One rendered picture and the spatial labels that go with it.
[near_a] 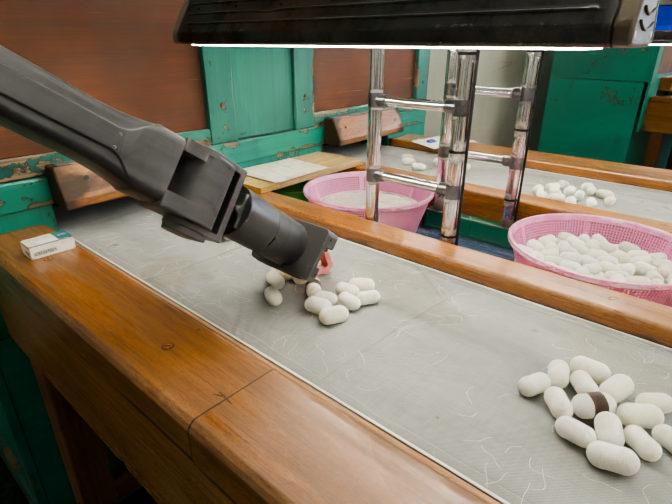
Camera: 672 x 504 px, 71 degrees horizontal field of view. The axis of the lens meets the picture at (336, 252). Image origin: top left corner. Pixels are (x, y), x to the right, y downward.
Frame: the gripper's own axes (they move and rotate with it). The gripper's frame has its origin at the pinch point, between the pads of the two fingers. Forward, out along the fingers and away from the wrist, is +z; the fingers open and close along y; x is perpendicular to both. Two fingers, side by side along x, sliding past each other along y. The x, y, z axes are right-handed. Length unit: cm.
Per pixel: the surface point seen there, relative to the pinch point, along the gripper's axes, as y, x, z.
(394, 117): 42, -54, 55
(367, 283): -7.1, 0.1, 0.2
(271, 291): 0.5, 6.2, -7.5
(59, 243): 31.6, 12.9, -18.4
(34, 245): 31.8, 14.3, -21.2
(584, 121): 36, -159, 222
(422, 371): -20.9, 6.9, -5.8
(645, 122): 5, -162, 221
